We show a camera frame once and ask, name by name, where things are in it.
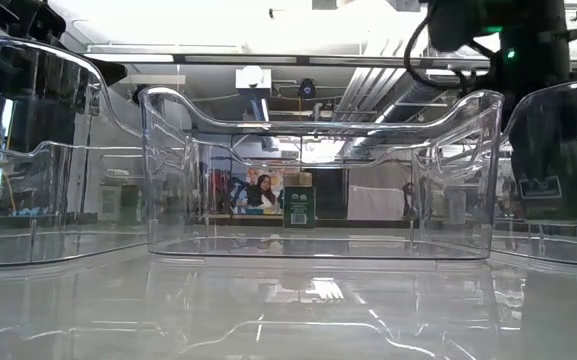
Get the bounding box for narrow clear plastic bin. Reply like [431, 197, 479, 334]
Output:
[0, 34, 149, 266]
[490, 77, 577, 266]

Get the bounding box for colourful wall poster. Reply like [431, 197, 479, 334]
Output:
[230, 167, 285, 216]

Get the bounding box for dark green spice tin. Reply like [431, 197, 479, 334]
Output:
[120, 184, 144, 224]
[282, 185, 317, 230]

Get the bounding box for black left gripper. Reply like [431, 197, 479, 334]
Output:
[0, 0, 128, 101]

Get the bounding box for white partition sheet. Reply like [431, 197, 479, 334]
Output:
[346, 167, 413, 221]

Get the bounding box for horizontal overhead beam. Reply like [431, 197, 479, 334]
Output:
[82, 49, 577, 70]

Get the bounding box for black round ceiling device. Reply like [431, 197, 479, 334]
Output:
[297, 78, 318, 100]

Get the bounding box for wide clear plastic bin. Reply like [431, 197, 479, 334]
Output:
[139, 85, 505, 261]

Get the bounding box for white-lid spice jar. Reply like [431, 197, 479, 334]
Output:
[98, 168, 124, 224]

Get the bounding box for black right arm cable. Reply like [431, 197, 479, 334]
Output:
[403, 14, 469, 92]

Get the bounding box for silver ceiling ducts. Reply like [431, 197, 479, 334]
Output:
[335, 67, 449, 124]

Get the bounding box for white ceiling box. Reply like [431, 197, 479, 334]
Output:
[235, 65, 273, 91]

